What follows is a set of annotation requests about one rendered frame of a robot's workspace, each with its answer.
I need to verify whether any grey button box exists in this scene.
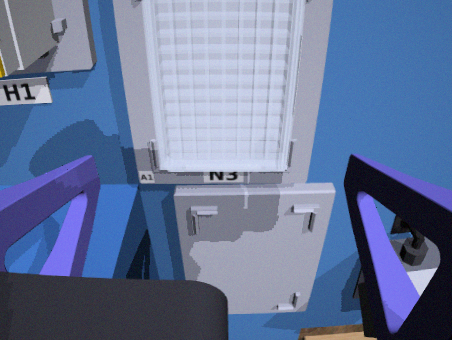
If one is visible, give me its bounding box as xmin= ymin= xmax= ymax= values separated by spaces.
xmin=352 ymin=215 xmax=440 ymax=338

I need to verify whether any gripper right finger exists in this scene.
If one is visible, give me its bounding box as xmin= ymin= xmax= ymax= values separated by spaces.
xmin=344 ymin=154 xmax=452 ymax=340

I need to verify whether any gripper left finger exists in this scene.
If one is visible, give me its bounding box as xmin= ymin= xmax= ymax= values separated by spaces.
xmin=0 ymin=156 xmax=100 ymax=277

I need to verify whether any blue bench mat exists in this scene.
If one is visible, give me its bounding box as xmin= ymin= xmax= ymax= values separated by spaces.
xmin=0 ymin=0 xmax=452 ymax=340

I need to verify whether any blue open-top bin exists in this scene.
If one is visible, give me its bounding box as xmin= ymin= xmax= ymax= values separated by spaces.
xmin=4 ymin=184 xmax=159 ymax=279

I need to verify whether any white label plate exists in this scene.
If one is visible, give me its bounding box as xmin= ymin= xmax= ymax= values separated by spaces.
xmin=0 ymin=77 xmax=53 ymax=105

